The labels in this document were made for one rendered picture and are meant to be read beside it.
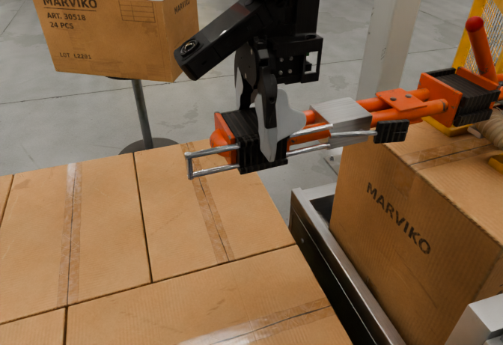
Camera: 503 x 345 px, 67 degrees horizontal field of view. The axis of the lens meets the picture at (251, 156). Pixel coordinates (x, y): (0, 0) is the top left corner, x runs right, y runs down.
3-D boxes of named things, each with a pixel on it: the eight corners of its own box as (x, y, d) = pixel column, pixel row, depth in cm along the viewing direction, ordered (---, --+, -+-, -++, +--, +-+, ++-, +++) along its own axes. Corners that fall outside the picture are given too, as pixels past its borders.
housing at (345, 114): (344, 120, 61) (349, 95, 58) (369, 142, 55) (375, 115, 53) (305, 128, 59) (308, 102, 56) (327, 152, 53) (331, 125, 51)
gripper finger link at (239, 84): (275, 119, 57) (288, 75, 49) (237, 126, 55) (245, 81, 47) (268, 103, 58) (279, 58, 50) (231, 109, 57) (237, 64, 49)
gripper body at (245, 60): (319, 87, 45) (331, -22, 38) (252, 99, 43) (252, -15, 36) (292, 63, 51) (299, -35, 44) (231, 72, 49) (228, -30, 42)
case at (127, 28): (201, 51, 203) (194, -31, 179) (173, 83, 171) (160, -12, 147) (99, 43, 213) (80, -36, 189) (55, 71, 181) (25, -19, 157)
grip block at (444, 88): (447, 95, 68) (457, 63, 65) (492, 121, 61) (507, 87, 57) (409, 102, 66) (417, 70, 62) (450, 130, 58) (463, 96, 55)
